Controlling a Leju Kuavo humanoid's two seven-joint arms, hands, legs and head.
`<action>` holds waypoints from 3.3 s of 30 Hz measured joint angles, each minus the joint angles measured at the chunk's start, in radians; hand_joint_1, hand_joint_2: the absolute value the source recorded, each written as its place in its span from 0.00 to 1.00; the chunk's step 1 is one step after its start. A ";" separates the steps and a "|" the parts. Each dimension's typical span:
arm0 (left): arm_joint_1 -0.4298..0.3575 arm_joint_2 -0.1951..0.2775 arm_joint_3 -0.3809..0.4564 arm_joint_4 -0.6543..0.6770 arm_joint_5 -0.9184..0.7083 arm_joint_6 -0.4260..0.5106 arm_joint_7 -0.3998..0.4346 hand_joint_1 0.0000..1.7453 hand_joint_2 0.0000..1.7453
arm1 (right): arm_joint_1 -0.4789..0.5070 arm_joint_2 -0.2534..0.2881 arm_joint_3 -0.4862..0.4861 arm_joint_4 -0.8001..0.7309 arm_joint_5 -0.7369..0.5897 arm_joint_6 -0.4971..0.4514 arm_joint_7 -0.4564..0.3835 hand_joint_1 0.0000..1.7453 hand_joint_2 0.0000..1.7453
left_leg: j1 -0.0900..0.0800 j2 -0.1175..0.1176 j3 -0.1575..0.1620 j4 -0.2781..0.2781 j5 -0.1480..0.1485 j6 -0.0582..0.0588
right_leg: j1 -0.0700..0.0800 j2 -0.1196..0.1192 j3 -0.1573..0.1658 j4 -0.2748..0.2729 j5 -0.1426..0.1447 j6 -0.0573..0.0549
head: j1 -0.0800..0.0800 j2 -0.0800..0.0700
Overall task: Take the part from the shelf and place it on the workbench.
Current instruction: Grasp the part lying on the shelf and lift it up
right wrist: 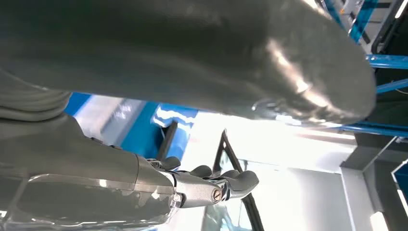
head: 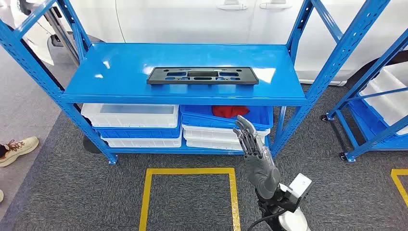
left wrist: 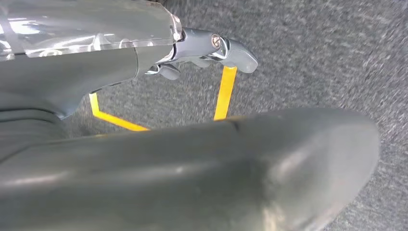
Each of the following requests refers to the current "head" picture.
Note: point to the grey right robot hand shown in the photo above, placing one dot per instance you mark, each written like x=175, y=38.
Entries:
x=263, y=173

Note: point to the black plastic plate frame part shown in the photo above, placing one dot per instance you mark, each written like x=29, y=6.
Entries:
x=159, y=78

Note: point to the blue wheeled shelf rack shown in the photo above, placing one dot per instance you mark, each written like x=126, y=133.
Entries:
x=361, y=119

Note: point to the blue metal shelf rack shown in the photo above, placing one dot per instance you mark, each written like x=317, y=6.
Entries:
x=127, y=70

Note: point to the red cloth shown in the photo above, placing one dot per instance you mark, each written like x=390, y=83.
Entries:
x=229, y=111

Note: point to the yellow floor tape square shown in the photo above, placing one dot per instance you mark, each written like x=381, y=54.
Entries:
x=145, y=197
x=398, y=185

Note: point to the white car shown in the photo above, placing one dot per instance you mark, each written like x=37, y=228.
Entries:
x=191, y=22

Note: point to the black round base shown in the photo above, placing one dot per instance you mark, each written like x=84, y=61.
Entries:
x=90, y=146

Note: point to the person's beige shoe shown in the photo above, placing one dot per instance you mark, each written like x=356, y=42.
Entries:
x=19, y=150
x=1, y=196

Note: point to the black barrier belt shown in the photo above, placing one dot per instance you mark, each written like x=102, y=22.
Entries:
x=35, y=56

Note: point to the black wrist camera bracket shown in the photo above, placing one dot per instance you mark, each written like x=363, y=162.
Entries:
x=287, y=204

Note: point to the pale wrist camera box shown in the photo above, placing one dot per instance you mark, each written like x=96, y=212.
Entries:
x=301, y=185

